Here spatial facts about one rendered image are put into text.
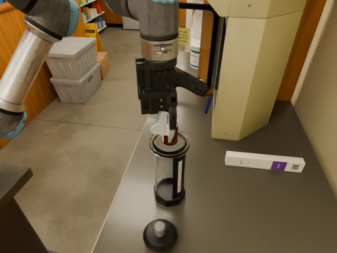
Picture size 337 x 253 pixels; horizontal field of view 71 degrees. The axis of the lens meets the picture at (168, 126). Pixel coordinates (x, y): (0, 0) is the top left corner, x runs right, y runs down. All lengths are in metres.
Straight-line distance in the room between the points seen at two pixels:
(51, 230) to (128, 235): 1.29
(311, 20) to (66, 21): 0.96
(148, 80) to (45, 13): 0.44
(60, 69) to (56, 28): 2.21
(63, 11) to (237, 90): 0.62
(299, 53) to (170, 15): 0.91
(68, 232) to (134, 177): 1.15
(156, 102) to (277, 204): 0.52
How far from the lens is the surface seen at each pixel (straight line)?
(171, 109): 0.52
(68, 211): 2.03
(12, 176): 1.01
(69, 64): 2.95
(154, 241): 0.68
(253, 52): 0.84
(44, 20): 0.85
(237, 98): 0.91
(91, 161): 2.32
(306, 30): 1.26
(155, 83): 0.52
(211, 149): 0.96
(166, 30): 0.46
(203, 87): 0.54
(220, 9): 0.80
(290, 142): 1.09
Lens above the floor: 1.58
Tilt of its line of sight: 37 degrees down
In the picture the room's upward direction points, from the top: straight up
